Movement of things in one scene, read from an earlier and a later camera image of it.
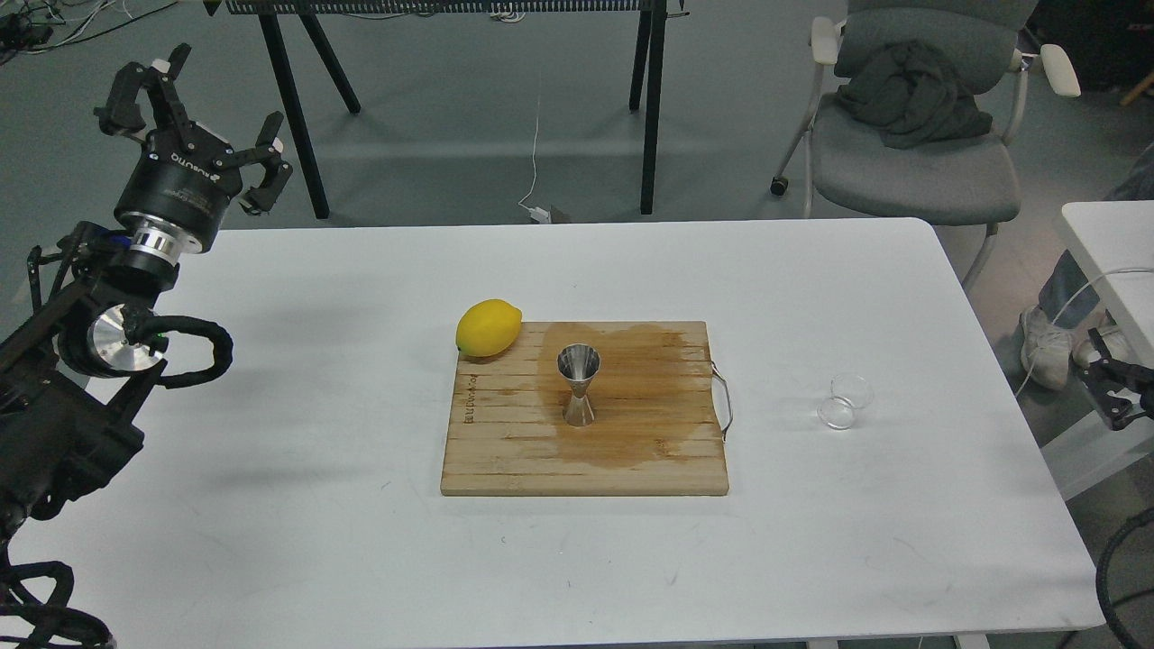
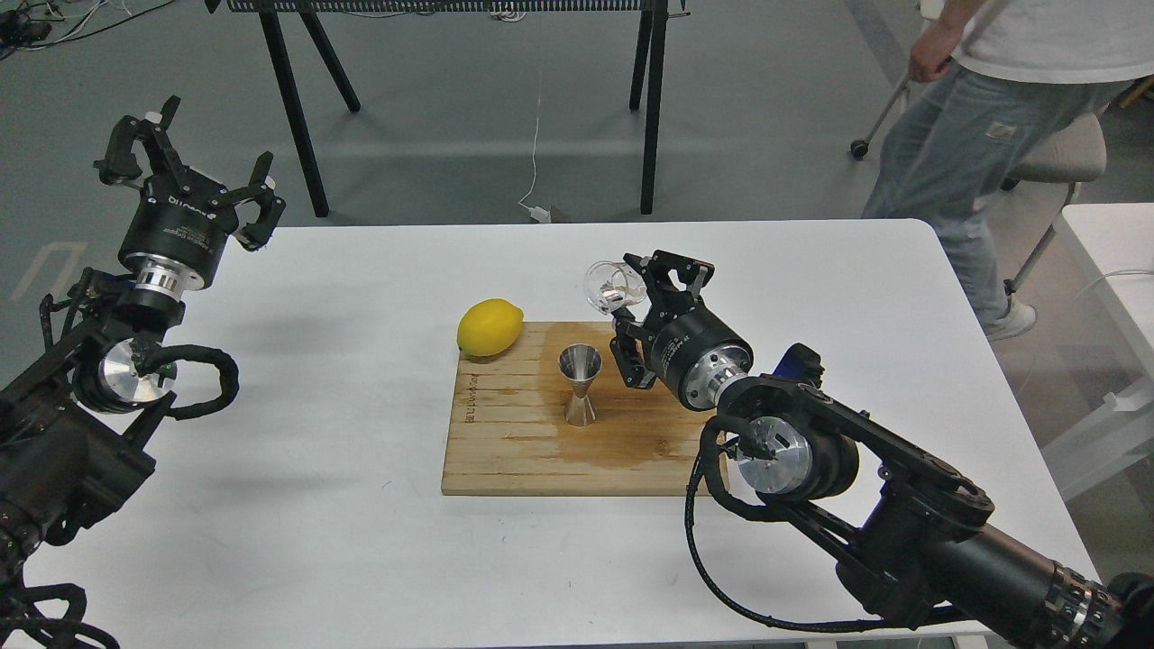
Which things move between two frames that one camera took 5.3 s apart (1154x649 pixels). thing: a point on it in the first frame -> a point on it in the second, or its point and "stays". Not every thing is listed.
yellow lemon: [488, 327] stays
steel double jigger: [579, 363] stays
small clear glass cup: [848, 392] -> [610, 286]
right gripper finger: [1113, 387] -> [692, 351]
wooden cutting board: [655, 430] stays
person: [1052, 331] -> [992, 82]
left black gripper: [176, 198] -> [177, 229]
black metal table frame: [302, 13] stays
